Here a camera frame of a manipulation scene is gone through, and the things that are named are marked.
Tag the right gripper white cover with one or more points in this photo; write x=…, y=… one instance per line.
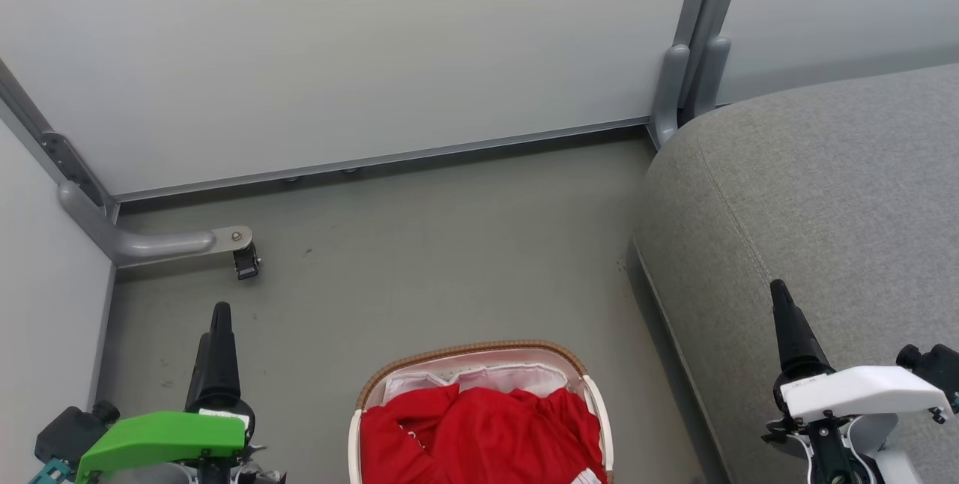
x=869, y=392

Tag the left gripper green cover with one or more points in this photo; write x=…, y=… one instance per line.
x=161, y=435

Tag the red basketball jersey white trim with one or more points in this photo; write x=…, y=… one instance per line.
x=464, y=439

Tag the grey fabric sofa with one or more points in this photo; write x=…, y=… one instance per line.
x=824, y=192

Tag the black caster wheel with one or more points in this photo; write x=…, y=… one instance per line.
x=246, y=263

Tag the grey partition foot bar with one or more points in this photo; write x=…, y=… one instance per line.
x=150, y=244

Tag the white laundry basket brown rim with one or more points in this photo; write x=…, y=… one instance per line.
x=464, y=350

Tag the white basket liner cloth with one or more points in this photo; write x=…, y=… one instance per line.
x=509, y=377

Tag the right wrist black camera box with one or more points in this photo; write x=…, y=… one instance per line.
x=936, y=368

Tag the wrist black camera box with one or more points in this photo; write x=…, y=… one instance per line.
x=71, y=431
x=936, y=368

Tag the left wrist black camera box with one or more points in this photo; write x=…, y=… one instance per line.
x=71, y=431

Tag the grey partition post with bracket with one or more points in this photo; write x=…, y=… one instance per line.
x=64, y=158

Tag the grey partition bottom rail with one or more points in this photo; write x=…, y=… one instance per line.
x=374, y=158

